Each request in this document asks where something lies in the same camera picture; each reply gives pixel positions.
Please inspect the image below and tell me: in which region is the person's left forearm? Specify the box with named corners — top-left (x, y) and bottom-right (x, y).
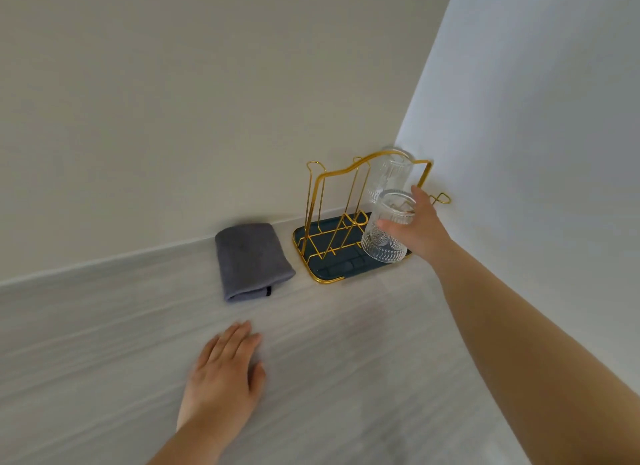
top-left (146, 420), bottom-right (227, 465)

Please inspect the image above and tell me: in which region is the clear ribbed drinking glass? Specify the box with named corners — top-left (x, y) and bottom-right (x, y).
top-left (367, 146), bottom-right (415, 206)

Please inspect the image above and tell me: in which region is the gold wire cup rack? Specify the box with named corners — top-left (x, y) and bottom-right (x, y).
top-left (299, 150), bottom-right (452, 263)

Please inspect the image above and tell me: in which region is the clear embossed drinking glass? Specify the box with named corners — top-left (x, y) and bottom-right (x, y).
top-left (360, 189), bottom-right (417, 264)

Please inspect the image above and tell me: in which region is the person's right hand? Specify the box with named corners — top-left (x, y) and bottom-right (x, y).
top-left (376, 184), bottom-right (454, 266)

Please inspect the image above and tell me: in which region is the folded grey cloth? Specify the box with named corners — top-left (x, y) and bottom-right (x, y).
top-left (215, 222), bottom-right (297, 304)

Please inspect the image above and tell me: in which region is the person's right forearm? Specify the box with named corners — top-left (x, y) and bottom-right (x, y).
top-left (429, 241), bottom-right (640, 465)

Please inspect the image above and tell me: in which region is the person's left hand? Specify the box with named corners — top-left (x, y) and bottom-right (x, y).
top-left (176, 321), bottom-right (267, 446)

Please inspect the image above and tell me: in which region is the dark green drip tray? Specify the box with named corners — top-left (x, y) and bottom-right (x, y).
top-left (292, 210), bottom-right (412, 285)

